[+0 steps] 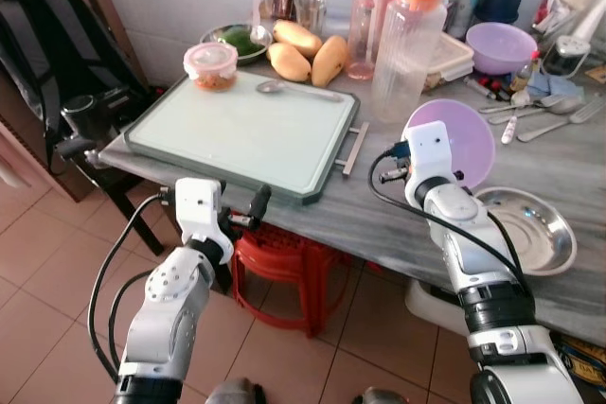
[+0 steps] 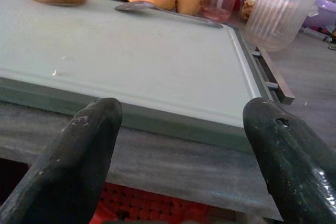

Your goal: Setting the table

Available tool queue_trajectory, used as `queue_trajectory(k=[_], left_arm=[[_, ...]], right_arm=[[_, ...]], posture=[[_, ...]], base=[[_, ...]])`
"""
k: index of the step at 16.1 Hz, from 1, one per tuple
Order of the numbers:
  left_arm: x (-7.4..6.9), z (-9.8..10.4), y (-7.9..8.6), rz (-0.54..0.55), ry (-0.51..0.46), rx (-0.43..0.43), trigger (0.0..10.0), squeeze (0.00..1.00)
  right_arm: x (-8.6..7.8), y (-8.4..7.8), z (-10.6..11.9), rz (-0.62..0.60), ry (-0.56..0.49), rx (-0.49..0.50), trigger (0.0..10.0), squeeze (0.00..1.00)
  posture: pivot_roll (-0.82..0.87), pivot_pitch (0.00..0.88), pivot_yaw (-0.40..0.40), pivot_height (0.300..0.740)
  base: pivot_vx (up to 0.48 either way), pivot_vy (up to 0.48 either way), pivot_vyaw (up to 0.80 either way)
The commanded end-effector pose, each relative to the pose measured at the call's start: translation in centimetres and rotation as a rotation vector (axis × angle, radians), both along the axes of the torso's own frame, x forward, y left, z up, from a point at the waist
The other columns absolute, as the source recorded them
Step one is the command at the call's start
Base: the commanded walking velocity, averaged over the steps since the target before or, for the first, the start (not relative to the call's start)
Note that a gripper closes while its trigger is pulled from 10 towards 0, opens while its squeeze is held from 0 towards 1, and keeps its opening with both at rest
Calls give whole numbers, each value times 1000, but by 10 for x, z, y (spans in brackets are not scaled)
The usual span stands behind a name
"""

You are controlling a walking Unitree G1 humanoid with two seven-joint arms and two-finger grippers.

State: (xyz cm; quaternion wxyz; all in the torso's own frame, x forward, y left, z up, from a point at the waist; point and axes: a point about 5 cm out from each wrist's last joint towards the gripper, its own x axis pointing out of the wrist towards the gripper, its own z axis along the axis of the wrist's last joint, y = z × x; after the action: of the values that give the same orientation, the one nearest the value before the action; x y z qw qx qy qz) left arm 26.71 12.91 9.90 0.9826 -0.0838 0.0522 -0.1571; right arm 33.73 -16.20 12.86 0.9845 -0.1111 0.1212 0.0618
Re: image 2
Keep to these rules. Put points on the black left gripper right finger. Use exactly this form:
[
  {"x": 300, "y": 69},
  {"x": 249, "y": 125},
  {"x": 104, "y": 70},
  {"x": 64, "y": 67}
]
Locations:
[{"x": 291, "y": 161}]

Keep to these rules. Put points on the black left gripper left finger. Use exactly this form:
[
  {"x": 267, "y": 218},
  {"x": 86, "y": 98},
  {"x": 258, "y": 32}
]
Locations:
[{"x": 68, "y": 161}]

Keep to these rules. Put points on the red plastic stool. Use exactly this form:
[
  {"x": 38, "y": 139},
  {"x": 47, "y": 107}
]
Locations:
[{"x": 157, "y": 205}]

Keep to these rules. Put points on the white plastic cutting board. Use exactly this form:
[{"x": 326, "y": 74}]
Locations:
[{"x": 131, "y": 58}]

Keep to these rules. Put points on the white plastic tube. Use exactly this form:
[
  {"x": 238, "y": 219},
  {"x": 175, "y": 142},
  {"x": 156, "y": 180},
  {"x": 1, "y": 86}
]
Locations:
[{"x": 315, "y": 34}]

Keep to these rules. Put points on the clear ribbed plastic container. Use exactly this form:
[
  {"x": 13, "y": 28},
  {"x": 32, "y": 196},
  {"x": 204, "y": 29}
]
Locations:
[{"x": 281, "y": 11}]

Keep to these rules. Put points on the large purple plastic bowl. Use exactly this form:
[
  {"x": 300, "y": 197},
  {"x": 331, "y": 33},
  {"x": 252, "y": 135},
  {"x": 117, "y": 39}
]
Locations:
[{"x": 323, "y": 11}]

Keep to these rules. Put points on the clear plastic snack container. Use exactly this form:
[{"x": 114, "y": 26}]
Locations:
[{"x": 248, "y": 6}]

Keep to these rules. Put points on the metal spoon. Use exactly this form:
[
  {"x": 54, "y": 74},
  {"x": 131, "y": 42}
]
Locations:
[{"x": 136, "y": 6}]

